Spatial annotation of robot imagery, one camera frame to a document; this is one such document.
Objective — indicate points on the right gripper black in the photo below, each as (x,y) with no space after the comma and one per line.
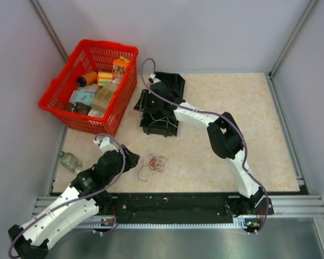
(142,104)

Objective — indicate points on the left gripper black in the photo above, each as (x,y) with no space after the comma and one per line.
(131,159)

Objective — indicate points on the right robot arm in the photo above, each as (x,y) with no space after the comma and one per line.
(164,101)

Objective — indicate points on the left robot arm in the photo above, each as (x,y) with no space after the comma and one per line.
(85,197)

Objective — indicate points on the black three-compartment tray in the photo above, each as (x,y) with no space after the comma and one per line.
(158,123)

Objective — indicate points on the brown cardboard box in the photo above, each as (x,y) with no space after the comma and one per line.
(103,97)

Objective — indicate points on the orange snack box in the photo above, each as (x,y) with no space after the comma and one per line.
(119,67)

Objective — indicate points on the yellow green sponge pack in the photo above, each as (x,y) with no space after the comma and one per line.
(104,78)

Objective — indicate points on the white cup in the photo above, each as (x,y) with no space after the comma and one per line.
(95,113)

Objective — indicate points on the pink packet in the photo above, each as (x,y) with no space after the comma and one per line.
(94,88)

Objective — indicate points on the orange bottle black cap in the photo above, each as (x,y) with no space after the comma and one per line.
(87,79)

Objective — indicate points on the dark brown round item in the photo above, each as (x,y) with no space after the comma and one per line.
(78,108)

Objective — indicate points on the teal packet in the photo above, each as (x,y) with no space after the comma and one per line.
(82,97)

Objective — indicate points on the red plastic basket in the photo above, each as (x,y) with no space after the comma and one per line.
(92,55)

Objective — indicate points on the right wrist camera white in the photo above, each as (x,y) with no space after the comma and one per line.
(154,78)

